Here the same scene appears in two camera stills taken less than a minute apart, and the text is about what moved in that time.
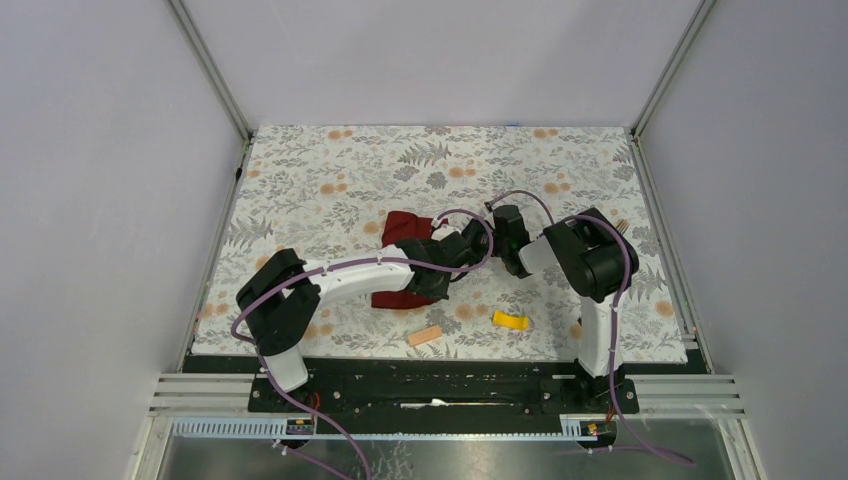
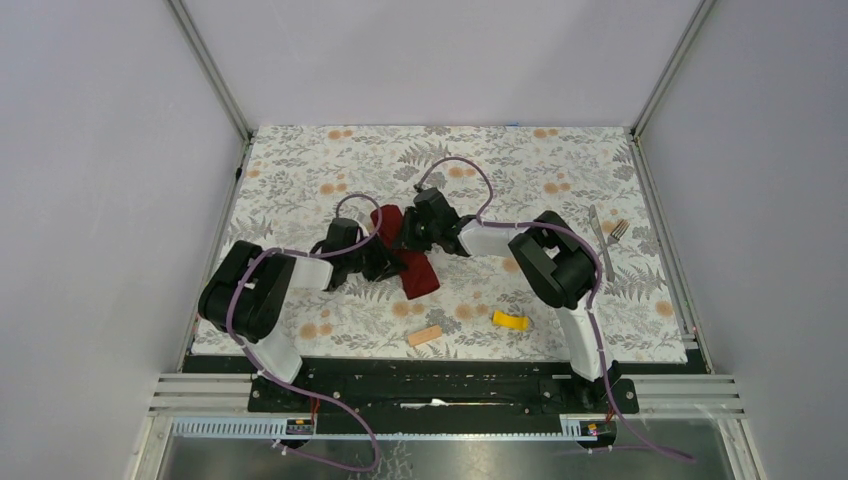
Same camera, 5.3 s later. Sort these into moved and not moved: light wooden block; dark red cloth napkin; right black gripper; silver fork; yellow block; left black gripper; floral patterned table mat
Moved: dark red cloth napkin; right black gripper; left black gripper
Not moved: light wooden block; yellow block; silver fork; floral patterned table mat
